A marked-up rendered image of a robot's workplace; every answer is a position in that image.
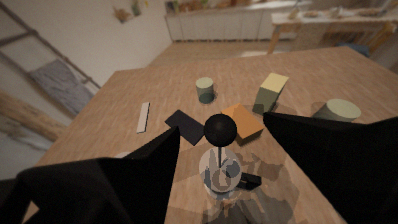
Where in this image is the cream rectangular block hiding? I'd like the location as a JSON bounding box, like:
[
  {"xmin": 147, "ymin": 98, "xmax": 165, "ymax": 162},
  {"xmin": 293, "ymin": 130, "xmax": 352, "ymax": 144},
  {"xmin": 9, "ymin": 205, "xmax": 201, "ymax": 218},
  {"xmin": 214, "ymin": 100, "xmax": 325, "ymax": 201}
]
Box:
[{"xmin": 252, "ymin": 73, "xmax": 289, "ymax": 116}]

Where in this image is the glass french press with black handle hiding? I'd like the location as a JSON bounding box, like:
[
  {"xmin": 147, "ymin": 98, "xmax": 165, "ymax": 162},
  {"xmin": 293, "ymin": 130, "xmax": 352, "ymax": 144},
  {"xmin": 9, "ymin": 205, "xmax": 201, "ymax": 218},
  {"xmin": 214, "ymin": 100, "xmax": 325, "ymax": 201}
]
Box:
[{"xmin": 199, "ymin": 114, "xmax": 262, "ymax": 201}]

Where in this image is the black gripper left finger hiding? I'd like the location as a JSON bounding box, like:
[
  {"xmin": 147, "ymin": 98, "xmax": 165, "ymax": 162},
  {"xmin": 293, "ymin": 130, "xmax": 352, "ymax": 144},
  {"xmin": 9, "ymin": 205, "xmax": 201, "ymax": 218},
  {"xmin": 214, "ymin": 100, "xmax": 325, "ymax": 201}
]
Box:
[{"xmin": 16, "ymin": 126, "xmax": 180, "ymax": 224}]

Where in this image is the orange block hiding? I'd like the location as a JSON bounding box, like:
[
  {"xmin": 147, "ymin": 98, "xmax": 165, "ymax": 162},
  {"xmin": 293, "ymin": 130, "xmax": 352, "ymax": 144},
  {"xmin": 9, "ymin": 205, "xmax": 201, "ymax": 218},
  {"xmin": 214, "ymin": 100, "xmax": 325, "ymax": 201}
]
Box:
[{"xmin": 221, "ymin": 103, "xmax": 264, "ymax": 147}]

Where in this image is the black flat rectangular slab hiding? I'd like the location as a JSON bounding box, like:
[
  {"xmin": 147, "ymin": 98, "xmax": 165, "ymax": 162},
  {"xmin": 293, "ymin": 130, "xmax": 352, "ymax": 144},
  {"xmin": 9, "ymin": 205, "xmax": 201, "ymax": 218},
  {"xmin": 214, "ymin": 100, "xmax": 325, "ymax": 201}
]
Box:
[{"xmin": 164, "ymin": 109, "xmax": 204, "ymax": 146}]

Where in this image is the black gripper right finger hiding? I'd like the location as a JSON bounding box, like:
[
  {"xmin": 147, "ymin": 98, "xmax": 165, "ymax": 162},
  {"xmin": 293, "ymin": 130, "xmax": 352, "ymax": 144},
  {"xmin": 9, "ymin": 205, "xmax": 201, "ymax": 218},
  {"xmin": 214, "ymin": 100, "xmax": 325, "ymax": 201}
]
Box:
[{"xmin": 263, "ymin": 112, "xmax": 398, "ymax": 224}]

